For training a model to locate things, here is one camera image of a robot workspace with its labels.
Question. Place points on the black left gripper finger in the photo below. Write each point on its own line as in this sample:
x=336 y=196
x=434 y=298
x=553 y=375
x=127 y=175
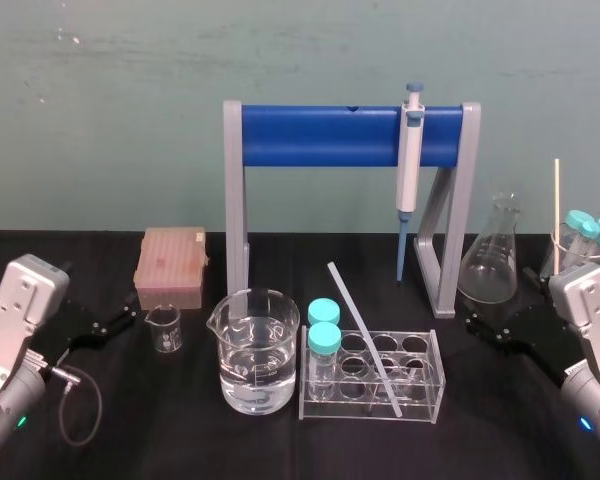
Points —
x=126 y=307
x=107 y=332

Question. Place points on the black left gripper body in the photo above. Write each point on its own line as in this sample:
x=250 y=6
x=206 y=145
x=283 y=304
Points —
x=77 y=327

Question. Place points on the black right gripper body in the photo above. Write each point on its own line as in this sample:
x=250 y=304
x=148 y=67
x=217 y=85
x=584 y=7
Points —
x=537 y=330

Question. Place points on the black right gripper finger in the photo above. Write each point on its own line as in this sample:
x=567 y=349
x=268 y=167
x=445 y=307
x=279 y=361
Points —
x=480 y=322
x=500 y=342

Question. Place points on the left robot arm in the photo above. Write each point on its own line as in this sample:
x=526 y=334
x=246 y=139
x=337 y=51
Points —
x=22 y=300

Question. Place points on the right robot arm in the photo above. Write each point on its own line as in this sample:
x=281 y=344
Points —
x=587 y=310

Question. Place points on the translucent white stirring rod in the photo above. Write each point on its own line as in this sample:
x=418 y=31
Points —
x=360 y=325

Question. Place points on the small glass beaker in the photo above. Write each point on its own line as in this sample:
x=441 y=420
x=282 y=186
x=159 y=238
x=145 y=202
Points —
x=164 y=332

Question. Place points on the glass conical flask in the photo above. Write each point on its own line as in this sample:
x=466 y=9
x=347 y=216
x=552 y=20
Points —
x=490 y=270

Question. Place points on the pink pipette tip box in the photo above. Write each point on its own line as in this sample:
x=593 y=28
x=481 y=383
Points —
x=172 y=260

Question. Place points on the glass beaker holding tubes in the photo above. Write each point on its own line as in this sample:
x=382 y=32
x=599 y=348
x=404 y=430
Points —
x=567 y=257

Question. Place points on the clear acrylic tube rack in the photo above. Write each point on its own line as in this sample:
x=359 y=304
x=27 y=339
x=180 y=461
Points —
x=420 y=395

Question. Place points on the large teal capped tube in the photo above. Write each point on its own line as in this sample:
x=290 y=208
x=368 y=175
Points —
x=580 y=222

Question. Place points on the thin wooden stick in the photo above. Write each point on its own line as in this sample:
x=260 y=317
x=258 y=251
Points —
x=557 y=210

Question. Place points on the black table cloth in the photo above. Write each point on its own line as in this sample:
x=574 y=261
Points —
x=180 y=440

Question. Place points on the large glass beaker with water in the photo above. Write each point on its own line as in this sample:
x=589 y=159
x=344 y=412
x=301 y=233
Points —
x=257 y=365

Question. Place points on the teal capped clear vial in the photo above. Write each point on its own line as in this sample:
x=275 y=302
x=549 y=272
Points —
x=324 y=340
x=324 y=310

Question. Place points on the white and blue pipette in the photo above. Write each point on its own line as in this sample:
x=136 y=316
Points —
x=409 y=165

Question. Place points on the blue and grey pipette stand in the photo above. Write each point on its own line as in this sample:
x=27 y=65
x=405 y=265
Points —
x=320 y=135

